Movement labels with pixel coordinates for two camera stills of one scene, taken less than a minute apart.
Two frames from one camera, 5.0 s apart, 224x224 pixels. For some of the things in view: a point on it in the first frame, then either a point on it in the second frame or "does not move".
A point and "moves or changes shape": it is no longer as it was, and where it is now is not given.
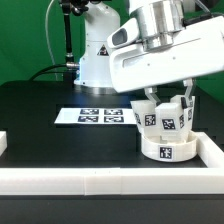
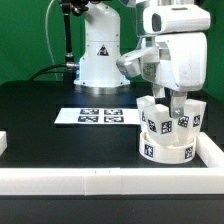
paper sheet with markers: (96, 115) does not move
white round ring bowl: (156, 149) moves or changes shape
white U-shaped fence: (100, 181) does not move
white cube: (145, 113) moves or changes shape
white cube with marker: (189, 117) moves or changes shape
